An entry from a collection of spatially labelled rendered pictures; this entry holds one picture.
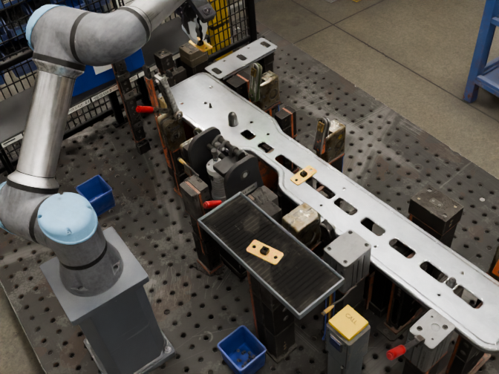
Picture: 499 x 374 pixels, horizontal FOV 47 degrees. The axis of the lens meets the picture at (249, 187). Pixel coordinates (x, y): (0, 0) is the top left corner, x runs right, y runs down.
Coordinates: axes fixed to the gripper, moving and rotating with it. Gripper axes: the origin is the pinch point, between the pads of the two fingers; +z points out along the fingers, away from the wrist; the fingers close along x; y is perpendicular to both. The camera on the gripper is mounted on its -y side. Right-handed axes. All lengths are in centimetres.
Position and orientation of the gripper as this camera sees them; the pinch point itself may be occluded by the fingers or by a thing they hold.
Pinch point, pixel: (200, 40)
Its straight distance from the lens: 186.6
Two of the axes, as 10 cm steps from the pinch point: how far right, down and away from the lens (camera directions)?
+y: -6.2, -5.2, 5.8
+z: 0.9, 6.9, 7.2
